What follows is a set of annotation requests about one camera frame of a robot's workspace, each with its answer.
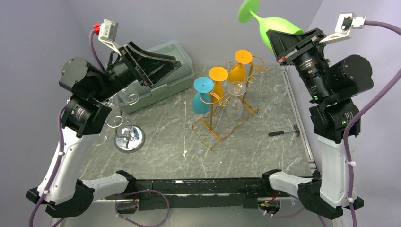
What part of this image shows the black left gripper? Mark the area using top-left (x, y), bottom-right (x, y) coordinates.
top-left (91, 41), bottom-right (181, 103)

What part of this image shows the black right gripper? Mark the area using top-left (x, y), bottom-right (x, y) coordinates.
top-left (268, 27), bottom-right (332, 102)

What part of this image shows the green wine glass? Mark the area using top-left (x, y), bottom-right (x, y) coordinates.
top-left (238, 0), bottom-right (303, 53)

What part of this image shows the clear wine glass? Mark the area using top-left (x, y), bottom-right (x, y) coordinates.
top-left (225, 81), bottom-right (247, 121)
top-left (273, 85), bottom-right (287, 104)

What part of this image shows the blue wine glass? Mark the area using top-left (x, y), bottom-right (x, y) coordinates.
top-left (192, 77), bottom-right (214, 114)

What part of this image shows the clear wine glass front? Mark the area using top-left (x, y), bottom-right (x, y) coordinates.
top-left (225, 81), bottom-right (247, 121)

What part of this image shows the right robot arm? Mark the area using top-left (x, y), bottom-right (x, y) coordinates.
top-left (260, 28), bottom-right (374, 220)

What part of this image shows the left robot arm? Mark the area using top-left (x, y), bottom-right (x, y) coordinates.
top-left (26, 42), bottom-right (181, 218)

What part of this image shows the orange wine glass rear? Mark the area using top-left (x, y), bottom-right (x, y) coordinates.
top-left (227, 50), bottom-right (253, 83)

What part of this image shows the orange wine glass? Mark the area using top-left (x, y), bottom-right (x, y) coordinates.
top-left (227, 50), bottom-right (253, 83)
top-left (209, 66), bottom-right (228, 98)

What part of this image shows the orange wine glass front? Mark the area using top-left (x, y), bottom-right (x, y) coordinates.
top-left (209, 66), bottom-right (228, 98)

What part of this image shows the silver spiral glass stand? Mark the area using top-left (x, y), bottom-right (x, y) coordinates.
top-left (93, 88), bottom-right (145, 154)

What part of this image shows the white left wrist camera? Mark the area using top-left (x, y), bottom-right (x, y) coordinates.
top-left (92, 19), bottom-right (121, 55)

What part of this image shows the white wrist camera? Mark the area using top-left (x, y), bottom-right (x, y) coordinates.
top-left (92, 19), bottom-right (121, 55)
top-left (320, 12), bottom-right (366, 44)

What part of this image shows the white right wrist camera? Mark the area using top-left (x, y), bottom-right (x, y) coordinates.
top-left (320, 12), bottom-right (366, 44)

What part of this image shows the gold wire glass rack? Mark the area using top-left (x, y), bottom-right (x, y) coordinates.
top-left (191, 54), bottom-right (267, 150)

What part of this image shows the black handled hammer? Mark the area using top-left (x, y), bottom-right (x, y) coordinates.
top-left (268, 124), bottom-right (300, 137)

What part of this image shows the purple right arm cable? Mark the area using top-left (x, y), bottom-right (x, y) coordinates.
top-left (258, 20), bottom-right (401, 227)

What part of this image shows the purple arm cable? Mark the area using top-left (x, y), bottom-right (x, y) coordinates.
top-left (258, 20), bottom-right (401, 227)
top-left (28, 29), bottom-right (105, 227)

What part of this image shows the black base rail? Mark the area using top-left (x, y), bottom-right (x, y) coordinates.
top-left (107, 177), bottom-right (288, 211)

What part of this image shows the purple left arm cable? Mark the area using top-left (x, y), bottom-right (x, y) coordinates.
top-left (28, 29), bottom-right (105, 227)

